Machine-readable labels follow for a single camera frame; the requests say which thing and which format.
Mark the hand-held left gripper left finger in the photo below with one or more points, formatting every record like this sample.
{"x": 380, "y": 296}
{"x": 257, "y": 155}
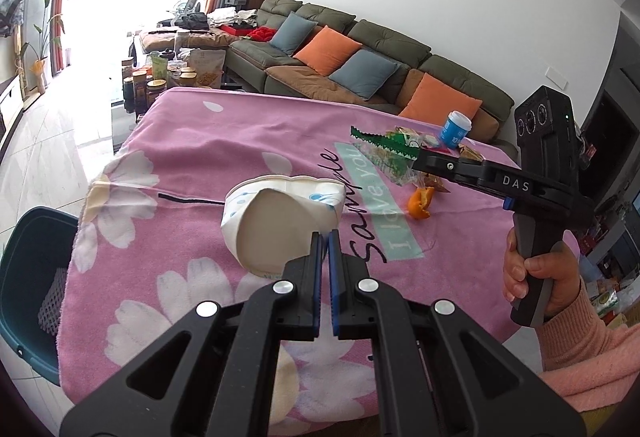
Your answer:
{"x": 316, "y": 307}

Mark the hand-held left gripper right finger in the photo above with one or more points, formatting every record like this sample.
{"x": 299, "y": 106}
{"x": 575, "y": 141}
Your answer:
{"x": 334, "y": 297}

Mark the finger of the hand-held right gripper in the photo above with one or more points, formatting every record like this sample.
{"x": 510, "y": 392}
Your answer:
{"x": 435, "y": 162}

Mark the clear green snack wrapper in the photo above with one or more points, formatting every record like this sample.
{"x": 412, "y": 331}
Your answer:
{"x": 380, "y": 144}

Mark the crushed white paper cup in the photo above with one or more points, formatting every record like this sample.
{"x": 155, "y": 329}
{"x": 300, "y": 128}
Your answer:
{"x": 275, "y": 227}

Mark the white foam fruit net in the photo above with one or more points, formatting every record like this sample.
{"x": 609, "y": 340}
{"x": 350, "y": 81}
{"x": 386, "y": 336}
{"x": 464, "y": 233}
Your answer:
{"x": 52, "y": 302}

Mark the dark teal trash bin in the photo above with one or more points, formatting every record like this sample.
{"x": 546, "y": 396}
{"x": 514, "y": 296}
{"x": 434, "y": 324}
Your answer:
{"x": 30, "y": 267}

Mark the person's right forearm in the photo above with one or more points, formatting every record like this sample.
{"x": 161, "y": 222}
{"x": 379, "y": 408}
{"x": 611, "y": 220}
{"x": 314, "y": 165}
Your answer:
{"x": 585, "y": 357}

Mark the person's right hand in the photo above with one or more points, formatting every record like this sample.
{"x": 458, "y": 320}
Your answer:
{"x": 562, "y": 267}

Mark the red white snack wrapper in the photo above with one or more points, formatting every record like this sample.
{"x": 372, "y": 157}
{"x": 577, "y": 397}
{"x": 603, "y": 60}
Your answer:
{"x": 440, "y": 148}

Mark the blue paper cup white lid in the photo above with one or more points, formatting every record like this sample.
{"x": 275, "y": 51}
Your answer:
{"x": 454, "y": 132}

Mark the brown paper packet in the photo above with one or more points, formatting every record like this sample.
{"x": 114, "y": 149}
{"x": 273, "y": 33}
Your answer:
{"x": 470, "y": 153}

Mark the green white snack wrapper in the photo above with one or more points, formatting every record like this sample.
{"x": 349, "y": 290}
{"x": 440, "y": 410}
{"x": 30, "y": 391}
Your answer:
{"x": 405, "y": 134}

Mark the orange peel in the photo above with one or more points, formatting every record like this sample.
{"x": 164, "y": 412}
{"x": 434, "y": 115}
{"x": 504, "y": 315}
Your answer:
{"x": 419, "y": 206}

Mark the orange cushion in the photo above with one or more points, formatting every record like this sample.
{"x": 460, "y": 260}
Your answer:
{"x": 327, "y": 49}
{"x": 435, "y": 97}

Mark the dark wooden cabinet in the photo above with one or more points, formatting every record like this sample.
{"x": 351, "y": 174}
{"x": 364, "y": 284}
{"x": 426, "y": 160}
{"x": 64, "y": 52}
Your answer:
{"x": 615, "y": 107}

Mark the brown cushion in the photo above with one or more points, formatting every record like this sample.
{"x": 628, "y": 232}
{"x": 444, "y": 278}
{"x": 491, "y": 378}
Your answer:
{"x": 410, "y": 82}

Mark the blue grey cushion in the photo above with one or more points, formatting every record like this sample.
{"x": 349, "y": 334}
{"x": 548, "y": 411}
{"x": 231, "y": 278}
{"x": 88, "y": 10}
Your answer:
{"x": 292, "y": 34}
{"x": 365, "y": 72}

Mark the green sofa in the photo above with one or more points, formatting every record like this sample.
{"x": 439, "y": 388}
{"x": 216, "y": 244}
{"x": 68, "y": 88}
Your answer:
{"x": 390, "y": 37}

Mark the pile of snack packets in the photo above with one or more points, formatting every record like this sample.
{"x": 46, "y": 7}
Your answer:
{"x": 610, "y": 297}

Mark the pink flower print blanket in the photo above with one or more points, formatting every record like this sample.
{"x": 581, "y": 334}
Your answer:
{"x": 225, "y": 142}

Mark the red cloth bundle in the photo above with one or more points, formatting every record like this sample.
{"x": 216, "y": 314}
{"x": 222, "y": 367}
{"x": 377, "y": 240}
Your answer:
{"x": 261, "y": 34}

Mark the beige snack bag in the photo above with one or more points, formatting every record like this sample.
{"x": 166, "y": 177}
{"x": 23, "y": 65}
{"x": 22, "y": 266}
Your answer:
{"x": 205, "y": 67}

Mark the white clothes pile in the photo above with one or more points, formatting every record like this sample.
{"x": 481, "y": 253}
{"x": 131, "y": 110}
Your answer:
{"x": 232, "y": 14}

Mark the glass coffee table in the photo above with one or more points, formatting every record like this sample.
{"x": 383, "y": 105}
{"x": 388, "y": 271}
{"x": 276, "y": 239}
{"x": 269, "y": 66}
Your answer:
{"x": 120, "y": 127}

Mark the glass jar orange lid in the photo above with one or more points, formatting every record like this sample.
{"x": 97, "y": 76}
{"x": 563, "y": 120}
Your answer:
{"x": 156, "y": 93}

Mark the grey chair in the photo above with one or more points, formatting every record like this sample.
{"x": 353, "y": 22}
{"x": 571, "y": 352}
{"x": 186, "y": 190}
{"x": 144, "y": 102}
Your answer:
{"x": 192, "y": 2}

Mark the white tv cabinet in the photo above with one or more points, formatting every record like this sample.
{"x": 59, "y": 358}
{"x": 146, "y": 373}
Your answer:
{"x": 10, "y": 102}

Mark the blue patterned bag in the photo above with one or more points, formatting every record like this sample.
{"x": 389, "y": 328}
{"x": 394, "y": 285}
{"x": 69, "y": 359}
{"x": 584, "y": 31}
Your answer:
{"x": 10, "y": 12}

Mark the white wall switch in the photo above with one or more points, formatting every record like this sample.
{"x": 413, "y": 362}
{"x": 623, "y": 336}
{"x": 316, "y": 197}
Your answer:
{"x": 557, "y": 78}

